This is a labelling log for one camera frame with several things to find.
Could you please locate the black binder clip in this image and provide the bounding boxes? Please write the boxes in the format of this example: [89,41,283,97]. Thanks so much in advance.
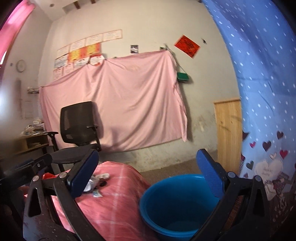
[99,180,107,187]

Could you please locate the blue white sachet wrapper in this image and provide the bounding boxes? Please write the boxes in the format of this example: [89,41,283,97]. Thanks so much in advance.
[92,189,103,198]

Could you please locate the white plastic case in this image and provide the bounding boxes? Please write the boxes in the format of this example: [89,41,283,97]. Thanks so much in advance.
[95,173,110,181]

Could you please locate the red plastic lid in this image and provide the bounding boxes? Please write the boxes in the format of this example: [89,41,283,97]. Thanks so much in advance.
[42,173,56,180]

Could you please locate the wooden shelf desk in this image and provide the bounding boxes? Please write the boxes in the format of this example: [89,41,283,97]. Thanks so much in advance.
[1,134,49,160]

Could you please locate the wooden board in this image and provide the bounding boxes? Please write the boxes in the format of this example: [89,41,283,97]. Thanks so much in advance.
[214,98,242,174]

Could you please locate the blue plastic basin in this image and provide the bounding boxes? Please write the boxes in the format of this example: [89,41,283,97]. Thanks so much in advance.
[139,174,219,240]

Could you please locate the black office chair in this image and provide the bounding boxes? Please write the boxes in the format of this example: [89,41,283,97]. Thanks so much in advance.
[48,101,101,172]

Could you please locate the pink checked table cloth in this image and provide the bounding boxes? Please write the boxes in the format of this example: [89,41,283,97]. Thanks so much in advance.
[24,161,158,241]

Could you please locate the stack of papers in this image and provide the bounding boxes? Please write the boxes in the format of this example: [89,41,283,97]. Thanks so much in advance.
[20,118,45,136]

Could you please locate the pink hanging sheet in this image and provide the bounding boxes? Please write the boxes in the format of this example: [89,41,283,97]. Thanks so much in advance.
[39,51,187,152]

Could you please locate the green hanging pouch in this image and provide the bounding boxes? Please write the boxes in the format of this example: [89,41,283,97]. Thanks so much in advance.
[177,72,190,82]

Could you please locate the small black white photo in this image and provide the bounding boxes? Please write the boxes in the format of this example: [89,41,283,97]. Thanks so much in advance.
[130,45,139,54]

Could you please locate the round wall clock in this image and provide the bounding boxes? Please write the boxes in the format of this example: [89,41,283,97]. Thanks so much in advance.
[16,60,27,73]

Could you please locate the wall certificates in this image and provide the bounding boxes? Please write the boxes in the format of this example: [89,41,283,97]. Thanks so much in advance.
[53,29,123,80]

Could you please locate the red paper wall sign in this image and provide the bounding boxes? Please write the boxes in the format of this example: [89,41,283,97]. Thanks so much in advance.
[174,35,200,58]

